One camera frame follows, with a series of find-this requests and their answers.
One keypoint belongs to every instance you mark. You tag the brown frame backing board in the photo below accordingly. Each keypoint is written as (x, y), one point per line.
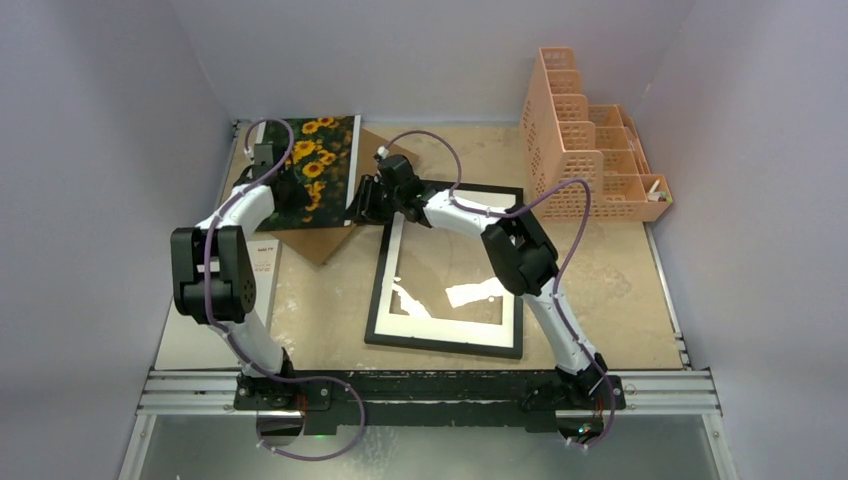
(318, 240)

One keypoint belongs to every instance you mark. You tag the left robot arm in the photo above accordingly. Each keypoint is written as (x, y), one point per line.
(212, 274)

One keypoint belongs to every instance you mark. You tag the small items in organizer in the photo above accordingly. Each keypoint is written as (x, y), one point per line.
(656, 193)

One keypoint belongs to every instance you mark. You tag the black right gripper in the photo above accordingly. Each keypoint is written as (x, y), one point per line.
(370, 203)

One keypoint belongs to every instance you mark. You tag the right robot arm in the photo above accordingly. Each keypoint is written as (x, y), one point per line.
(522, 256)

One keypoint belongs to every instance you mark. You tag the black picture frame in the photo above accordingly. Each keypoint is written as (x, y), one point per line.
(450, 272)

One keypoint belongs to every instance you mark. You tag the white mat board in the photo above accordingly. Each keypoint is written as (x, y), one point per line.
(450, 265)

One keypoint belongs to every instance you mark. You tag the sunflower photo print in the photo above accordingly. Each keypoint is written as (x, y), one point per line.
(320, 157)

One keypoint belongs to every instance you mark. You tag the orange plastic organizer basket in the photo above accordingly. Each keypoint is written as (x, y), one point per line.
(582, 158)

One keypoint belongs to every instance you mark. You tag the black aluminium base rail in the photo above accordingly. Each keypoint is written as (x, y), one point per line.
(534, 400)

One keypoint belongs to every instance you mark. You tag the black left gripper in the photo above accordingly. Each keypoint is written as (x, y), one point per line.
(301, 198)

